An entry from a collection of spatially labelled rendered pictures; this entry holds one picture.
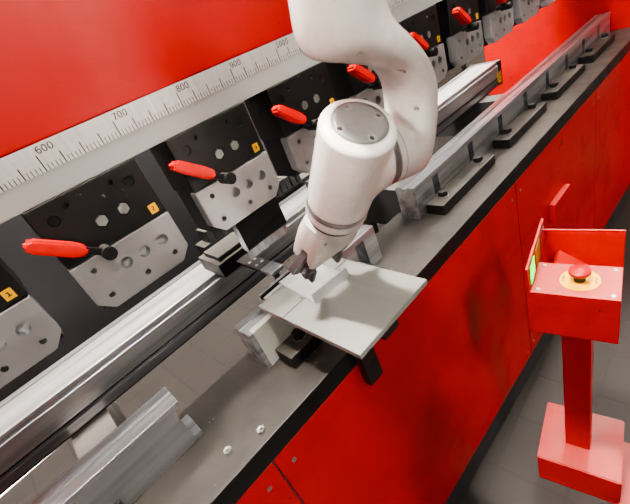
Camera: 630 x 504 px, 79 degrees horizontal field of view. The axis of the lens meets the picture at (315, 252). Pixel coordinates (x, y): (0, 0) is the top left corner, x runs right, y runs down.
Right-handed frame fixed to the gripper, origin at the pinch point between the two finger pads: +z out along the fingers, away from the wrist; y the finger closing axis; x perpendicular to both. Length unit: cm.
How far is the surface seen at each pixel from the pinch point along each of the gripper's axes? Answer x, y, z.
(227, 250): -23.3, 5.6, 23.3
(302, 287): -0.8, 2.8, 8.8
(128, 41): -32.3, 9.4, -25.5
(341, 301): 7.1, 1.4, 2.4
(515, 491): 76, -27, 75
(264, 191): -15.3, 0.5, -4.2
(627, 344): 78, -101, 73
